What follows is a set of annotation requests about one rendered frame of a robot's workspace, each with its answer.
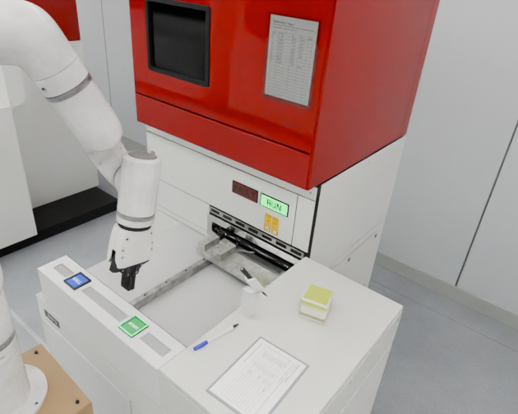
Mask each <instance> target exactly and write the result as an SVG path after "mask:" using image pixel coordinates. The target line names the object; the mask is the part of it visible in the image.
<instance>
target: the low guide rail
mask: <svg viewBox="0 0 518 414"><path fill-rule="evenodd" d="M211 264H212V262H210V261H209V260H207V259H205V258H202V259H201V260H198V261H197V262H196V263H194V264H192V265H190V266H189V267H187V268H185V269H184V270H182V271H180V272H179V273H177V274H175V275H174V276H172V277H171V278H168V279H167V280H165V281H163V282H162V283H160V284H159V285H157V286H155V287H153V288H152V289H151V290H149V291H147V292H145V293H143V294H141V295H140V296H139V297H137V298H135V299H133V300H132V301H130V302H129V303H130V304H131V305H133V306H134V307H136V308H137V309H140V308H141V307H143V306H144V305H146V304H147V303H149V302H150V301H153V300H154V299H156V298H157V297H159V296H160V295H162V294H164V293H165V292H167V291H168V290H170V289H171V288H173V287H175V286H177V285H178V284H180V283H181V282H183V281H184V280H186V279H188V278H190V277H191V276H193V275H194V274H196V273H197V272H199V271H201V270H202V269H204V268H205V267H207V266H208V265H211Z"/></svg>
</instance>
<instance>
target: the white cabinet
mask: <svg viewBox="0 0 518 414"><path fill-rule="evenodd" d="M36 298H37V302H38V305H39V312H40V315H41V319H42V322H43V326H44V332H45V336H46V339H47V344H48V347H49V353H50V354H51V355H52V357H53V358H54V359H55V360H56V361H57V363H58V364H59V365H60V366H61V367H62V368H63V369H64V370H65V371H66V372H67V374H68V375H69V376H70V377H71V378H72V380H73V381H74V382H75V383H76V385H77V386H78V387H79V388H80V389H81V391H82V392H83V393H84V394H85V395H86V397H88V399H89V400H91V402H92V407H93V412H94V414H167V413H166V412H165V411H164V410H163V409H161V408H160V409H159V408H158V407H157V406H156V405H155V404H154V403H153V402H152V401H151V400H149V399H148V398H147V397H146V396H145V395H144V394H143V393H142V392H141V391H139V390H138V389H137V388H136V387H135V386H134V385H133V384H132V383H131V382H129V381H128V380H127V379H126V378H125V377H124V376H123V375H122V374H121V373H119V372H118V371H117V370H116V369H115V368H114V367H113V366H112V365H111V364H109V363H108V362H107V361H106V360H105V359H104V358H103V357H102V356H101V355H100V354H99V353H98V352H97V351H96V350H95V349H94V348H93V347H92V346H90V345H89V344H88V343H87V342H86V341H85V340H84V339H83V338H82V337H80V336H79V335H78V334H77V333H76V332H75V331H74V330H73V329H72V328H70V327H69V326H68V325H67V324H66V323H65V322H64V321H63V320H62V319H60V318H59V317H58V316H57V315H56V314H55V313H54V312H53V311H52V310H50V309H49V308H48V307H47V306H46V305H45V304H44V303H43V302H42V301H41V300H40V299H39V298H38V297H36ZM391 345H392V343H391ZM391 345H390V346H389V347H388V348H387V350H386V351H385V352H384V354H383V355H382V357H381V358H380V360H379V361H378V362H377V364H376V365H375V366H374V367H373V368H372V370H371V371H370V373H369V374H368V376H367V377H366V379H365V380H364V381H363V382H362V383H361V385H360V386H359V387H358V389H357V391H356V392H355V393H354V395H353V396H352V398H351V399H350V400H349V401H348V402H347V404H346V405H345V407H344V408H343V410H342V411H341V412H340V414H370V413H371V410H372V405H373V403H374V400H375V397H376V394H377V390H378V387H379V384H380V382H381V378H382V374H383V371H384V369H385V366H386V361H387V358H388V356H389V353H390V350H391Z"/></svg>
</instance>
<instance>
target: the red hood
mask: <svg viewBox="0 0 518 414"><path fill-rule="evenodd" d="M439 2H440V0H129V10H130V22H131V34H132V58H133V71H134V83H135V95H136V119H137V121H139V122H142V123H144V124H146V125H148V126H151V127H154V128H156V129H158V130H161V131H164V132H166V133H168V134H170V135H172V136H176V137H178V138H180V139H182V140H185V141H188V142H190V143H193V144H194V145H198V146H200V147H202V148H204V149H207V150H209V151H212V152H214V153H217V154H220V155H222V156H224V157H226V158H228V159H232V160H234V161H236V162H238V163H241V164H244V165H246V166H248V167H250V168H254V169H256V170H258V171H260V172H263V173H265V174H268V175H270V176H272V177H276V178H278V179H280V180H282V181H284V182H287V183H290V184H292V185H295V186H297V187H300V188H302V189H304V190H306V191H309V190H311V189H312V188H313V187H315V186H318V185H319V184H321V183H323V182H324V181H326V180H328V179H329V178H331V177H333V176H335V175H336V174H338V173H340V172H342V171H343V170H345V169H346V168H348V167H350V166H352V165H353V164H355V163H357V162H358V161H360V160H362V159H364V158H366V157H368V156H369V155H370V154H373V153H374V152H376V151H378V150H379V149H381V148H383V147H384V146H386V145H388V144H390V143H391V142H393V141H394V140H397V139H398V138H400V137H402V136H403V135H405V134H406V132H407V129H408V125H409V120H410V116H411V113H412V109H413V106H414V100H415V97H416V94H417V90H418V87H419V81H420V77H421V74H422V70H423V64H424V61H425V58H426V54H427V51H428V45H429V42H430V39H431V35H432V29H433V26H434V22H435V19H436V15H437V9H438V6H439Z"/></svg>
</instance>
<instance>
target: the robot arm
mask: <svg viewBox="0 0 518 414"><path fill-rule="evenodd" d="M0 65H13V66H18V67H20V68H22V69H23V70H24V71H25V73H26V74H27V75H28V77H29V78H30V79H31V80H32V81H33V82H34V84H35V85H36V87H37V88H38V89H39V91H40V92H41V93H42V95H43V96H44V97H45V98H46V99H47V101H48V102H49V104H50V105H51V106H52V107H53V109H54V110H55V112H56V113H57V114H58V116H59V117H60V118H61V119H62V120H63V121H64V123H65V124H66V125H67V127H68V128H69V129H70V130H71V132H72V133H73V134H74V136H75V137H76V138H77V139H78V140H79V141H80V142H81V147H82V149H83V150H84V152H85V154H86V156H87V157H88V158H89V160H90V161H91V162H92V163H93V164H94V165H95V167H96V168H97V169H98V170H99V172H100V173H101V174H102V175H103V176H104V178H105V179H106V180H107V181H108V182H109V183H110V184H111V185H112V186H113V187H114V188H115V189H116V190H117V192H118V205H117V213H116V220H117V222H118V223H115V224H114V226H113V230H112V232H111V236H110V239H109V247H108V253H107V261H108V262H111V265H110V267H109V271H111V272H112V273H118V272H120V273H121V274H122V279H121V286H122V287H123V288H125V289H126V290H127V291H131V290H133V289H134V287H135V280H136V274H138V273H139V269H140V267H141V266H142V265H143V264H145V263H146V262H148V261H149V260H150V258H151V256H152V252H153V245H154V228H153V223H154V220H155V208H156V201H157V195H158V189H159V182H160V170H161V164H162V160H161V158H160V157H159V156H157V155H155V154H151V153H147V152H143V151H129V152H127V150H126V148H125V147H124V145H123V143H122V142H121V138H122V134H123V128H122V125H121V122H120V121H119V119H118V117H117V115H116V113H115V112H114V111H113V109H112V107H111V106H110V104H109V102H108V100H107V99H106V98H105V97H104V95H103V93H102V92H101V90H100V88H99V86H97V84H96V83H95V81H94V79H93V77H92V76H91V74H90V73H89V72H88V70H87V69H86V67H85V65H84V64H83V62H82V60H81V59H80V58H79V56H78V55H77V53H76V51H75V50H74V48H73V47H72V46H71V44H70V43H69V41H68V40H67V38H66V36H65V35H64V33H63V32H62V31H61V29H60V28H59V26H58V25H57V23H56V22H55V21H54V19H53V18H52V17H51V16H50V15H49V14H48V13H47V12H46V11H45V10H43V9H42V8H41V7H38V6H37V5H35V4H34V3H32V2H27V1H24V0H0ZM47 393H48V383H47V380H46V377H45V375H44V373H43V372H42V371H41V370H40V369H38V368H37V367H35V366H31V365H27V364H25V363H24V361H23V357H22V354H21V348H20V345H19V342H18V338H17V335H16V330H15V326H14V323H13V319H12V314H11V311H10V308H9V305H8V302H7V298H6V295H5V292H4V290H3V274H2V267H1V265H0V414H36V413H37V411H38V410H39V409H40V408H41V407H42V405H43V404H44V401H45V399H46V397H47Z"/></svg>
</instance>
